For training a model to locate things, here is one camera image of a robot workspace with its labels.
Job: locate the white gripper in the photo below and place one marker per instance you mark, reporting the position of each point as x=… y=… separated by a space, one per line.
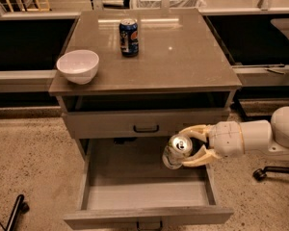
x=227 y=138

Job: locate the silver 7up can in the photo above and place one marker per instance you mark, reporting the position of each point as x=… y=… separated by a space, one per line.
x=176 y=151

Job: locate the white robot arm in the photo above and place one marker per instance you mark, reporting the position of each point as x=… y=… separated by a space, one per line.
x=269 y=138

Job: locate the grey drawer cabinet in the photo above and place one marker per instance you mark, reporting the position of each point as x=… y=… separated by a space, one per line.
x=179 y=66

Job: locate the open grey middle drawer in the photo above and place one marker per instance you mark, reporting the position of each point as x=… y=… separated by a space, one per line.
x=126 y=185

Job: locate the closed grey top drawer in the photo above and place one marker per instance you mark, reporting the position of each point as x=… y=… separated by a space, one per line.
x=129 y=124

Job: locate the blue Pepsi can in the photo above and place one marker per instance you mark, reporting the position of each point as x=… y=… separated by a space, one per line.
x=128 y=31

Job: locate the black chair leg with caster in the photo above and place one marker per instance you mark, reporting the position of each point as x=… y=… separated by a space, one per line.
x=261 y=173

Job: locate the white bowl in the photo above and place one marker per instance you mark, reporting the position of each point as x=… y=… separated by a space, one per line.
x=78 y=66

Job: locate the black stand base left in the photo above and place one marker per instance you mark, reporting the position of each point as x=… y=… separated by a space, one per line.
x=20 y=207

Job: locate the black table leg frame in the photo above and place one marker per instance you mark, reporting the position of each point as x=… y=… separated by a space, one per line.
x=236 y=105

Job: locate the white wire basket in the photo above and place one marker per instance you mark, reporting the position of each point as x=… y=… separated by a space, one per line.
x=174 y=4

